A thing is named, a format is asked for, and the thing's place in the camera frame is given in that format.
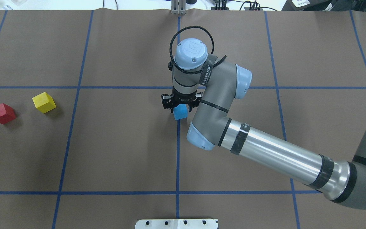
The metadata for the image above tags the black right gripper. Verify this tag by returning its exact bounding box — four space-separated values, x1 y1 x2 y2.
161 88 204 113

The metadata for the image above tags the blue wooden block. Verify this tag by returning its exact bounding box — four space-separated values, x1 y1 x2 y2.
173 104 189 121

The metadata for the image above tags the red wooden block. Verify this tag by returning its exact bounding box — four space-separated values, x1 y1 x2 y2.
0 103 16 125

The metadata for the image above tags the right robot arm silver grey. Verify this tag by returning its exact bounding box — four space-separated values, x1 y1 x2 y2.
162 38 366 210

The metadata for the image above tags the yellow wooden block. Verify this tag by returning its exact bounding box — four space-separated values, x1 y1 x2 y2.
32 92 56 114

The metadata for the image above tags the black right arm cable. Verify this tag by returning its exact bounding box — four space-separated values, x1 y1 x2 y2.
169 26 227 75

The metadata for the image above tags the aluminium frame post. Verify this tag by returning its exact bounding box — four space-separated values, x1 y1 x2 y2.
171 0 187 15

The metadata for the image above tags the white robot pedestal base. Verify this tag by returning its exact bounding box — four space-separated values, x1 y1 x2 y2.
135 219 219 229

